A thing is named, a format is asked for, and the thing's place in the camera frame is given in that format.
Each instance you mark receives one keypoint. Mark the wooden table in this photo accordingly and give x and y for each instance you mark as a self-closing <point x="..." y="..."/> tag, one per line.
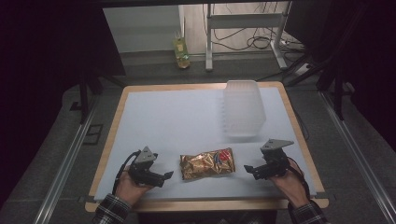
<point x="107" y="140"/>

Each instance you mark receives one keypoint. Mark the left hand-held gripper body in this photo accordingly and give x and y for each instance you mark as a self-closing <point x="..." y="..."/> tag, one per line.
<point x="144" y="170"/>

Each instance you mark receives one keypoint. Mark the person's right hand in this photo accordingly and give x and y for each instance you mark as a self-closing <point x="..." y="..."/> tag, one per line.
<point x="291" y="186"/>

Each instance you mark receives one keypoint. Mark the white foam mat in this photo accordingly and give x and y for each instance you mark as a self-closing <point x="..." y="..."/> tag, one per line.
<point x="186" y="124"/>

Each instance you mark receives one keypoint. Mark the white metal desk frame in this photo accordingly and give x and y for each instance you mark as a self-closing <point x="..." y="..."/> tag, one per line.
<point x="243" y="21"/>

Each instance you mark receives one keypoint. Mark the person's left hand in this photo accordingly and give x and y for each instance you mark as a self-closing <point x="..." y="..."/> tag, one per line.
<point x="130" y="189"/>

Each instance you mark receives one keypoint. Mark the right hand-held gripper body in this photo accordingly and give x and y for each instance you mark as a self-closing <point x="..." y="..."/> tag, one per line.
<point x="274" y="161"/>

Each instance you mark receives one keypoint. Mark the translucent plastic bin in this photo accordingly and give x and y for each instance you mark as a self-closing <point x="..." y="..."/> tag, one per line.
<point x="243" y="107"/>

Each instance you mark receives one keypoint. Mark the white power strip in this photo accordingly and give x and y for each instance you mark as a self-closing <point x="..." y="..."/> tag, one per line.
<point x="302" y="69"/>

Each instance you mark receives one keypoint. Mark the aluminium rail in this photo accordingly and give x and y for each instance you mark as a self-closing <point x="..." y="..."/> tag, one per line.
<point x="65" y="168"/>
<point x="358" y="155"/>

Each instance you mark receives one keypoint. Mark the gold snack bag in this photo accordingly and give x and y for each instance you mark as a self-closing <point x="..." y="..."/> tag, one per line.
<point x="207" y="163"/>

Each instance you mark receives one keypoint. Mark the black metal stand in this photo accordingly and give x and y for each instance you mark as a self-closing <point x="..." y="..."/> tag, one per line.
<point x="84" y="93"/>
<point x="337" y="90"/>

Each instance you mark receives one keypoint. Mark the yellow green bottle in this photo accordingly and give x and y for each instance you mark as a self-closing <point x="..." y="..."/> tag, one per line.
<point x="181" y="53"/>

